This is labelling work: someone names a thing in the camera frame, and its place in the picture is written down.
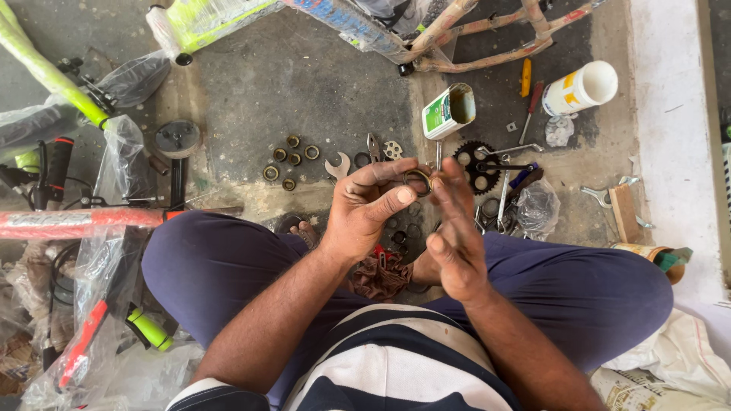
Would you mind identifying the person's foot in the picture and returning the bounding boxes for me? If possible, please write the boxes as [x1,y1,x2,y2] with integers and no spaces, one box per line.
[288,220,322,251]
[411,250,445,287]

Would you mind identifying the person's left foot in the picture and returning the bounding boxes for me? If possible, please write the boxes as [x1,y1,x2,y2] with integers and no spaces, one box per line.
[288,220,322,251]

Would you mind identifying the reddish brown rag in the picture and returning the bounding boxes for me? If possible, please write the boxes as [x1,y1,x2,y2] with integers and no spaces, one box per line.
[351,245,414,303]

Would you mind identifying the brown handled tool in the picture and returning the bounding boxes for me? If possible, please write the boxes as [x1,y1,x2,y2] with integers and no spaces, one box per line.
[506,167,545,202]

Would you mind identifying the navy blue trousers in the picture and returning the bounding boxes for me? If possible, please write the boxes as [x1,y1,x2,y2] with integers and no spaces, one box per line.
[141,209,675,409]

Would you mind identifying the wrapped beige bicycle frame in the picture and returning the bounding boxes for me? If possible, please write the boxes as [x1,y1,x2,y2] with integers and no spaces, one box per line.
[399,0,610,77]

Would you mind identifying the silver ring wrench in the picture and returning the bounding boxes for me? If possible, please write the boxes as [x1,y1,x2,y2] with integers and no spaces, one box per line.
[476,143,546,159]

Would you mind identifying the crumpled clear plastic bag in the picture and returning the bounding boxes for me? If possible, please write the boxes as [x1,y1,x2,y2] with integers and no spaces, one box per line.
[515,177,562,242]

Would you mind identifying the silver open-end spanner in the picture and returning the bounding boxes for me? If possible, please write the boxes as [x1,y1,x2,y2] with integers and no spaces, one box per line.
[324,151,353,185]

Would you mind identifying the white plastic jar yellow label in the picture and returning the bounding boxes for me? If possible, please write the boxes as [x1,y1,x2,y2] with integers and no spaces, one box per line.
[541,60,620,118]

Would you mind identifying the clear plastic wrapping sheet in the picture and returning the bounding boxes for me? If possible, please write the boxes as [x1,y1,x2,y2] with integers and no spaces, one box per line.
[0,50,172,411]

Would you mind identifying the small clear bag of parts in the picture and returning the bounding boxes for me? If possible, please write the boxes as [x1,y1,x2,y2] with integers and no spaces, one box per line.
[544,113,577,148]

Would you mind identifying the white woven sack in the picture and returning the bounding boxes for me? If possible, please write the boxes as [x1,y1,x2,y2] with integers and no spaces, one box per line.
[602,307,731,401]

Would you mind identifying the wrapped neon yellow frame part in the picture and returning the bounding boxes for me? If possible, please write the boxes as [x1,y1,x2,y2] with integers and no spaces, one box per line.
[145,0,287,66]

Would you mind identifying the wrapped blue bicycle frame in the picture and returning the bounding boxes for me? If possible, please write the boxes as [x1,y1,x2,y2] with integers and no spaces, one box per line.
[283,0,436,65]

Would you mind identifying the cluster of brass bearing cups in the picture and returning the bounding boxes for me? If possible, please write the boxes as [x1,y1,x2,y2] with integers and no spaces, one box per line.
[262,134,321,193]

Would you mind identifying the red handled screwdriver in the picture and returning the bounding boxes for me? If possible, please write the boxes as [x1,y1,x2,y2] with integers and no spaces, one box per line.
[518,81,545,146]

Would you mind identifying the wrapped red bicycle frame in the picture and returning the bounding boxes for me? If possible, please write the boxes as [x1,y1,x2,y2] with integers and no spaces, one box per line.
[0,206,245,241]

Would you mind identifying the silver double-end spanner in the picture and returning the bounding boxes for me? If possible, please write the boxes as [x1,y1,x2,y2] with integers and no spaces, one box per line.
[580,175,656,230]

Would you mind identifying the black and red handlebar grip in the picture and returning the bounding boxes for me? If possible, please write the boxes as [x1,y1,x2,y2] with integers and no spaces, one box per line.
[32,136,75,211]

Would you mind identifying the black chainring sprocket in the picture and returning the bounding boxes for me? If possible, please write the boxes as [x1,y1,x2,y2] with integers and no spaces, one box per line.
[452,140,503,196]

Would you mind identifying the person's right foot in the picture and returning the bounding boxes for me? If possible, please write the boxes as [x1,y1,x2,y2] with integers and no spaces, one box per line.
[411,250,445,287]

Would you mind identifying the newspaper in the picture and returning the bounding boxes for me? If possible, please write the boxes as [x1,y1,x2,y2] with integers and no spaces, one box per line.
[591,367,731,411]

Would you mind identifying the heap of wrenches and rings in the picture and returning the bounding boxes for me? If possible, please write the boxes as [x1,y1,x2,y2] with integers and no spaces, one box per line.
[473,196,519,236]

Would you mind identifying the black brake assembly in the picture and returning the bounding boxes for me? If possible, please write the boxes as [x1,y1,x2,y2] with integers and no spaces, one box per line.
[56,56,120,116]

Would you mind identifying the red bicycle fork in plastic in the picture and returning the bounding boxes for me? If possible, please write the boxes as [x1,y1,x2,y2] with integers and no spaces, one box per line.
[56,299,110,390]

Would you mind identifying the round black metal disc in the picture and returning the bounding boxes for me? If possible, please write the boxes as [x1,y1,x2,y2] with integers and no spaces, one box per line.
[153,119,202,160]

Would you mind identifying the navy and white striped shirt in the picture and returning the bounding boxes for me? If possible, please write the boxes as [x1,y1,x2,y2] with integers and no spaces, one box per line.
[166,303,522,411]

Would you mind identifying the neon green handlebar grip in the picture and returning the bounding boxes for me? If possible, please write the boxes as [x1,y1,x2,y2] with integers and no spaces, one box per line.
[125,306,174,352]

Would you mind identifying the neon yellow bicycle frame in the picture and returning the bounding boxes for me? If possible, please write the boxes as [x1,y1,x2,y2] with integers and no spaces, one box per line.
[0,0,115,172]

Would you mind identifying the yellow tin with green cloth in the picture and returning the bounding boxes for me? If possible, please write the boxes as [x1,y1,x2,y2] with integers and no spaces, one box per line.
[610,242,694,285]

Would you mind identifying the blue handled tool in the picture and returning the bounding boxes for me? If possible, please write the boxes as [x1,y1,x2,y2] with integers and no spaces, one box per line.
[508,162,539,190]

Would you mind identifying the person's right hand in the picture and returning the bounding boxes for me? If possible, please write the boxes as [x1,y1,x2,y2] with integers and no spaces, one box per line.
[426,158,493,305]

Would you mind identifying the wooden block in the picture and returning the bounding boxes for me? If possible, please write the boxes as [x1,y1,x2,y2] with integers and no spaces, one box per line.
[608,183,642,245]

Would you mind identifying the person's left hand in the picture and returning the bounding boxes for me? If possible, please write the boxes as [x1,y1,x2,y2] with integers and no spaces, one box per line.
[320,158,436,267]

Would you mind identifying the green and white grease tin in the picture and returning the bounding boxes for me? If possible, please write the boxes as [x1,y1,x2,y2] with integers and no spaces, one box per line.
[421,83,477,141]

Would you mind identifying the heap of black metal rings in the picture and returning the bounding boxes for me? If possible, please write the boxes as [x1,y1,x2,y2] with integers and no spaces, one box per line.
[384,201,426,258]

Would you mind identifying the brass bearing ring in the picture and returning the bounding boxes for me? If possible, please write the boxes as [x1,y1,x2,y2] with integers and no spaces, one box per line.
[402,169,435,198]

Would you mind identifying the long silver combination wrench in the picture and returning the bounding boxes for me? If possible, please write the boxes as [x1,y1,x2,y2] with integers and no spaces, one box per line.
[495,154,512,233]

